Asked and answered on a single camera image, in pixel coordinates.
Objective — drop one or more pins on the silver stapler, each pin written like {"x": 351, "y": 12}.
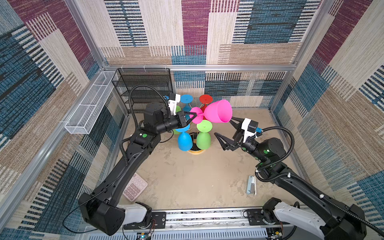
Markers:
{"x": 251, "y": 186}

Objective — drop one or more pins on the blue wine glass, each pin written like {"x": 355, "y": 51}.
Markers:
{"x": 187, "y": 99}
{"x": 185, "y": 142}

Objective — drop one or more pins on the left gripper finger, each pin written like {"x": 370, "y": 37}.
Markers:
{"x": 190, "y": 114}
{"x": 189, "y": 120}

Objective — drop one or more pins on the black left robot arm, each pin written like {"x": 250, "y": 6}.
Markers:
{"x": 99, "y": 208}

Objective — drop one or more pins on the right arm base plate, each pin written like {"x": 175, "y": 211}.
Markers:
{"x": 259, "y": 217}

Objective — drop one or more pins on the green back wine glass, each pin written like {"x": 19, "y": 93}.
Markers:
{"x": 178, "y": 109}

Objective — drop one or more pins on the black wire shelf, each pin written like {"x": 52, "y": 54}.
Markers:
{"x": 138, "y": 87}

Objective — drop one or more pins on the green front wine glass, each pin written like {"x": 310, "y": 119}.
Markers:
{"x": 204, "y": 138}

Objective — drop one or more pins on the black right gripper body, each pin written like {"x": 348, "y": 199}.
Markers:
{"x": 238, "y": 138}

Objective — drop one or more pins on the white mesh wall basket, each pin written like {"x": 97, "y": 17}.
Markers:
{"x": 87, "y": 112}

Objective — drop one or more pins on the red wine glass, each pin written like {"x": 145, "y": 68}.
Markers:
{"x": 205, "y": 100}

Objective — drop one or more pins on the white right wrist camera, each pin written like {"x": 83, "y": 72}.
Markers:
{"x": 250, "y": 129}

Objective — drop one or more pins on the green wine glass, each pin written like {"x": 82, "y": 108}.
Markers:
{"x": 204, "y": 138}
{"x": 178, "y": 109}

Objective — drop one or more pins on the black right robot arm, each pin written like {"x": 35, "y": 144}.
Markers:
{"x": 329, "y": 219}

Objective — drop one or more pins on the blue back wine glass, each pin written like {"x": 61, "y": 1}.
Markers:
{"x": 187, "y": 99}

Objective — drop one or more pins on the pink wine glass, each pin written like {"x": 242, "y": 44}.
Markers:
{"x": 217, "y": 112}

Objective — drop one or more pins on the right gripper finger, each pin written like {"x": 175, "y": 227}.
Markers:
{"x": 226, "y": 143}
{"x": 236, "y": 123}

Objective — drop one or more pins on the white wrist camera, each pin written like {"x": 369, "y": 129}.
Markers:
{"x": 173, "y": 100}
{"x": 250, "y": 129}

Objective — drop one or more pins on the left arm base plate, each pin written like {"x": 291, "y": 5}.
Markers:
{"x": 157, "y": 220}

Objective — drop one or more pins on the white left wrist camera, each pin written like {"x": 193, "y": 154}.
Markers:
{"x": 173, "y": 100}

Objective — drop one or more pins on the blue front wine glass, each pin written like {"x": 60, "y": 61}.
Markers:
{"x": 185, "y": 142}

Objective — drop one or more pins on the aluminium mounting rail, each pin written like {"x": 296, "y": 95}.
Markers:
{"x": 223, "y": 224}

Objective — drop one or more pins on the gold wine glass rack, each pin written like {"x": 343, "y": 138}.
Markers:
{"x": 196, "y": 145}

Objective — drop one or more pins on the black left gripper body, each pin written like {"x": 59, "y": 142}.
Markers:
{"x": 178, "y": 122}

